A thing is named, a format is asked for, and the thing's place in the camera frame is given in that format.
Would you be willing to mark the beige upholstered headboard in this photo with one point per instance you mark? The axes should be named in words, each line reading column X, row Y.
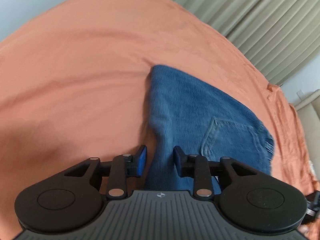
column 308, row 112

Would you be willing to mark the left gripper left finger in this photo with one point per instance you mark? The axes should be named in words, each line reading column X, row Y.
column 132, row 165

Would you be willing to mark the blue denim jeans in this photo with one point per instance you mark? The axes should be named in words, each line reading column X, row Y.
column 203, row 120

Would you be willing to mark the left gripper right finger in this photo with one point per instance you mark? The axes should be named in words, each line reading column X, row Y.
column 191, row 165

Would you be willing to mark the orange bed sheet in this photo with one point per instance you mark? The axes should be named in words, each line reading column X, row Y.
column 75, row 83

